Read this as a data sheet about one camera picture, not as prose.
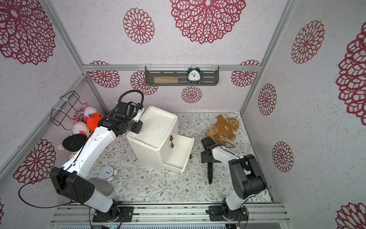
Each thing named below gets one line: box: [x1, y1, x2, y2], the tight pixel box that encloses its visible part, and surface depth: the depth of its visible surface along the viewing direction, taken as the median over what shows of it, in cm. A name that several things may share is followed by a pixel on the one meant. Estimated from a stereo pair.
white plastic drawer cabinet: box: [126, 105, 179, 171], surface depth 80 cm
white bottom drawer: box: [162, 134, 195, 174], surface depth 94 cm
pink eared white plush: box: [83, 104, 98, 122], surface depth 97 cm
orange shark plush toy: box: [86, 112, 104, 132], surface depth 91 cm
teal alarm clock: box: [187, 65, 202, 84], surface depth 92 cm
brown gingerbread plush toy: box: [204, 114, 240, 146], surface depth 105 cm
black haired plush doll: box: [58, 133, 88, 159], surface depth 78 cm
